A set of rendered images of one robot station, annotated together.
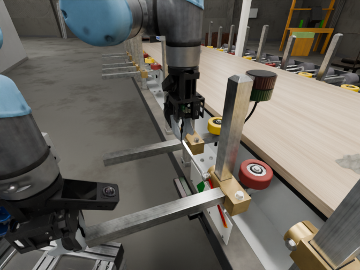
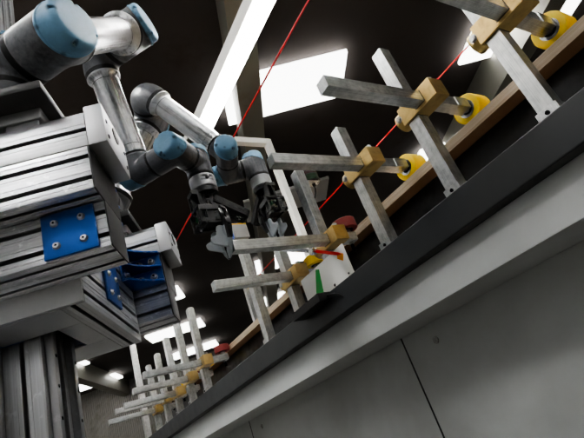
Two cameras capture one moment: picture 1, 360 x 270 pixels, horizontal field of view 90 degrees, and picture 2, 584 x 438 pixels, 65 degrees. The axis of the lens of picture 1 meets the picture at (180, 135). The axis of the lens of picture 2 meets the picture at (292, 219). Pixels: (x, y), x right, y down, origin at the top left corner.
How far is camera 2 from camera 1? 134 cm
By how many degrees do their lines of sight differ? 61
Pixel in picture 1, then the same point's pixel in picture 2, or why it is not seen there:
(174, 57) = (256, 179)
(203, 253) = not seen: outside the picture
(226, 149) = (309, 208)
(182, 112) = (272, 206)
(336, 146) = not seen: hidden behind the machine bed
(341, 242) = (345, 152)
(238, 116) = (305, 187)
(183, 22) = (257, 163)
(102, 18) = (230, 142)
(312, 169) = not seen: hidden behind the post
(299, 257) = (348, 176)
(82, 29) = (223, 147)
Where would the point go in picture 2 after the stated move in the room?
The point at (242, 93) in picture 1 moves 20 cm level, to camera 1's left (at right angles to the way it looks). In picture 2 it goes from (300, 175) to (242, 187)
